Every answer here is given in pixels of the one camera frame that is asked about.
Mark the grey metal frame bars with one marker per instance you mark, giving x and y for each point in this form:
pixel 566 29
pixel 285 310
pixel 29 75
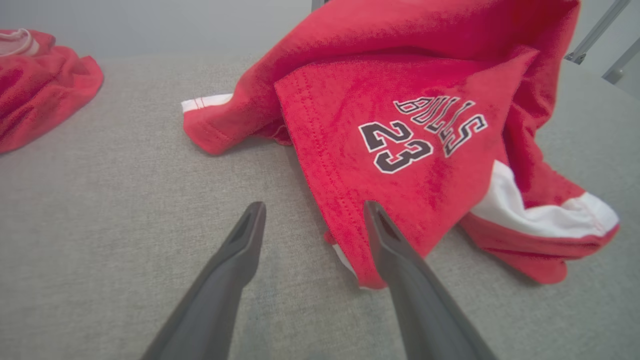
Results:
pixel 597 32

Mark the red shorts with white stripes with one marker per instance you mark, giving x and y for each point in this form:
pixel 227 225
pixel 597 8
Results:
pixel 400 75

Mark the grey slim metal post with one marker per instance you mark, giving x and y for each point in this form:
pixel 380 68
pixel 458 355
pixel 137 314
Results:
pixel 620 62

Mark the red Bulls 23 jersey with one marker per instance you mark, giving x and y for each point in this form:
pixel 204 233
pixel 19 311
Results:
pixel 40 90

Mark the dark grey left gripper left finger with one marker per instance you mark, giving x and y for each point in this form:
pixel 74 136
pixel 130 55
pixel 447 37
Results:
pixel 220 285

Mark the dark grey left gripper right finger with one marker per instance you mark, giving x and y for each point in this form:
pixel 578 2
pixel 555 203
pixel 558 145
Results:
pixel 415 300

